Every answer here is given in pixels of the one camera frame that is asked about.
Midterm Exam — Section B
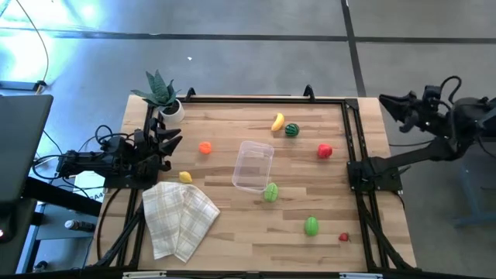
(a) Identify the blue metal stand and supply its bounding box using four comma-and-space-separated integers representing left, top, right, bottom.
453, 160, 496, 229

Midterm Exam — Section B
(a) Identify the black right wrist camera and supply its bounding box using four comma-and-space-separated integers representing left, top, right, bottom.
422, 84, 443, 102

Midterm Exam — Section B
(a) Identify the white label strip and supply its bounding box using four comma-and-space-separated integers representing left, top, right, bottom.
339, 272, 383, 279
122, 270, 167, 279

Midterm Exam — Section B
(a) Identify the clear plastic tupperware container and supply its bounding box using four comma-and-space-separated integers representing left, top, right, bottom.
231, 139, 275, 195

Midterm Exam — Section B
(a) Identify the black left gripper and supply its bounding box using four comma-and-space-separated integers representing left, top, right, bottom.
134, 117, 184, 174

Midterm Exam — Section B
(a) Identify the green plant in white pot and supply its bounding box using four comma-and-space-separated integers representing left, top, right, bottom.
130, 69, 186, 124

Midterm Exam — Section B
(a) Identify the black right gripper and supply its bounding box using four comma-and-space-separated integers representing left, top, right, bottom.
378, 91, 453, 136

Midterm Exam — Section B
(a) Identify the yellow toy banana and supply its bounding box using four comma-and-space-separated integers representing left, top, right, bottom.
270, 112, 285, 133

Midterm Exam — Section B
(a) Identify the dark grey side cart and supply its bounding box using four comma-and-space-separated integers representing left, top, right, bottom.
0, 94, 104, 279

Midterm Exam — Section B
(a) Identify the dark bottle with white cap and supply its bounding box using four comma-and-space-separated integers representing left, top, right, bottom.
64, 219, 97, 233

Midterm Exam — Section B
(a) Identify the beige checked cloth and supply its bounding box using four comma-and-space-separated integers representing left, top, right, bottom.
141, 181, 221, 264

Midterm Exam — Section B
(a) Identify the black aluminium table frame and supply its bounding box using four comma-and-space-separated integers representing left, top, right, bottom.
91, 84, 418, 279

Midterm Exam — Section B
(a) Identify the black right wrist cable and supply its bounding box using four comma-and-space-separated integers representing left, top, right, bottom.
439, 74, 463, 106

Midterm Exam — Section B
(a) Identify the thin yellow cable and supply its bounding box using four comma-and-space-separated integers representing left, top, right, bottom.
14, 0, 50, 96

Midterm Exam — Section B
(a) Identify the green textured toy melon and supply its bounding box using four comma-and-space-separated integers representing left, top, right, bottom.
304, 215, 320, 237

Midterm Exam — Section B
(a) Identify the white paper sheet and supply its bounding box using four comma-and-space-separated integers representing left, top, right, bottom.
72, 170, 106, 202

